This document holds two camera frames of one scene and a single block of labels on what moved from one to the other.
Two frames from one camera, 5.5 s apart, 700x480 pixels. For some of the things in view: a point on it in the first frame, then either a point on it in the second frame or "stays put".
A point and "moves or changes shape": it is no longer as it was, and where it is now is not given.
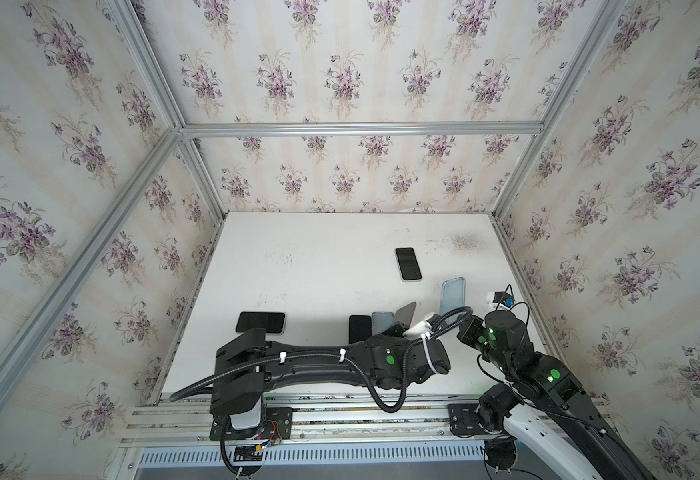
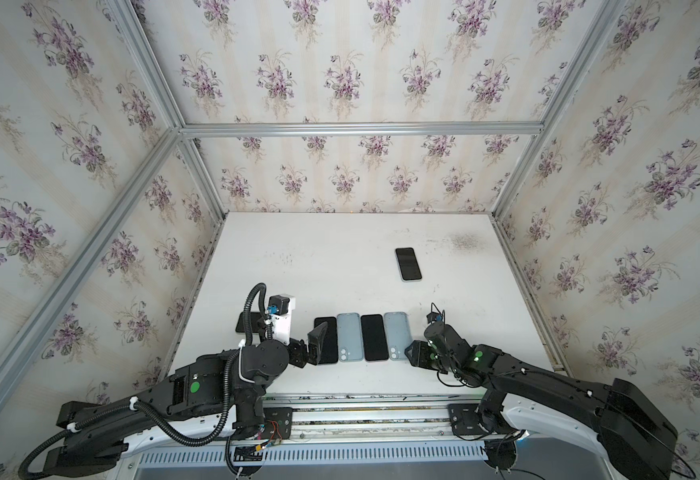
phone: [408, 263] stays put
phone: [272, 322] stays put
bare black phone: [405, 314] to [328, 353]
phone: [381, 321] to [349, 337]
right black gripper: [470, 330] to [429, 352]
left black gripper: [404, 323] to [299, 352]
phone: [453, 294] moves or changes shape
